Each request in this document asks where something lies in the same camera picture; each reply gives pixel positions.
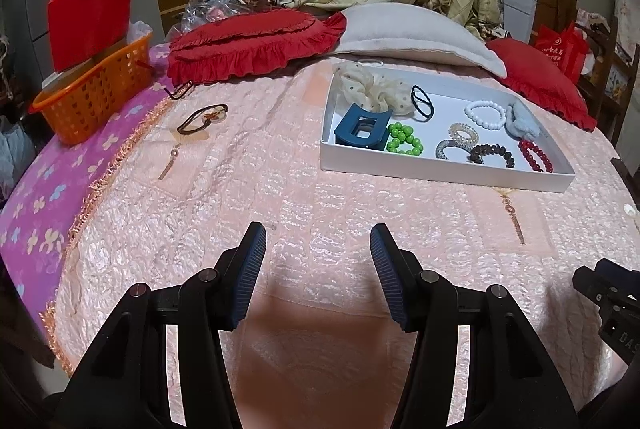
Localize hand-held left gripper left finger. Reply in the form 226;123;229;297
57;221;267;429

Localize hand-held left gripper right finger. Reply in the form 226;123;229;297
371;223;581;429

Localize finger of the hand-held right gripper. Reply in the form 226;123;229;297
573;265;607;306

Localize white shallow box tray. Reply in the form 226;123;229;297
319;68;576;194

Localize silver mesh bracelet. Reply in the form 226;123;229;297
435;138;473;161

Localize red bead bracelet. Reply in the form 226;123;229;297
518;138;554;173

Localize green bead bracelet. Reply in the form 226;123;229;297
386;122;425;156

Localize blue claw hair clip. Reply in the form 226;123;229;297
334;104;392;150

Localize dark brown bead bracelet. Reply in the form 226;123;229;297
467;143;516;169

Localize clear coil hair tie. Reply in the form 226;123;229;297
446;122;476;147

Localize black hair tie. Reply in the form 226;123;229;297
410;84;435;120

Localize white bead bracelet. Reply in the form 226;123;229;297
464;100;507;130

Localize pink textured bedspread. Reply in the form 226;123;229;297
47;54;640;429

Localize light blue fuzzy hair accessory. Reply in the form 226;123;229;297
505;102;542;141

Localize cream dotted scrunchie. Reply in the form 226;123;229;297
334;62;423;117

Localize black hair clip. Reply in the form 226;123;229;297
166;80;194;101

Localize red ruffled pillow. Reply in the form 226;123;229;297
486;38;598;131
166;8;347;85

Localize wooden shelf rack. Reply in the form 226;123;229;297
575;14;640;150

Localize purple flowered blanket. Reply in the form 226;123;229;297
0;42;176;325

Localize red printed gift bag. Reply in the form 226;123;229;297
534;22;588;85

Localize orange plastic basket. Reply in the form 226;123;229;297
29;32;153;146

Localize white pillow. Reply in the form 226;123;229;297
330;2;507;79

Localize clear plastic bags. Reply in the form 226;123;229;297
172;0;261;35

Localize white plastic bag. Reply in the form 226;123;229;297
127;20;152;42

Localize red paper bag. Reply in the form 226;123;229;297
47;0;134;72

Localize brown hair tie with ornament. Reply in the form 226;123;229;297
177;104;229;135

